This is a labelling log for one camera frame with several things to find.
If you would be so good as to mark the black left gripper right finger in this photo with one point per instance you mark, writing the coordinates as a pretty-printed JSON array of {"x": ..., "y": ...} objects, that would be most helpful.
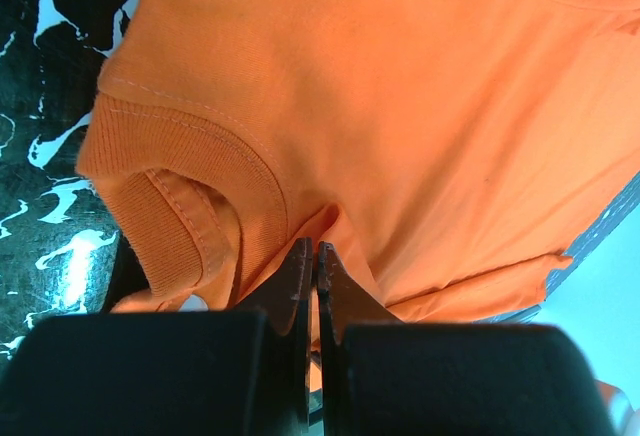
[{"x": 382, "y": 376}]

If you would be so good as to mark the orange t shirt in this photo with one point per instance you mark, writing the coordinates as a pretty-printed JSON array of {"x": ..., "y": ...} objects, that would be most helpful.
[{"x": 449, "y": 150}]

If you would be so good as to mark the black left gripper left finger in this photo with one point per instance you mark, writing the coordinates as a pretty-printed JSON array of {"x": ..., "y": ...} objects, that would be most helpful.
[{"x": 243, "y": 371}]

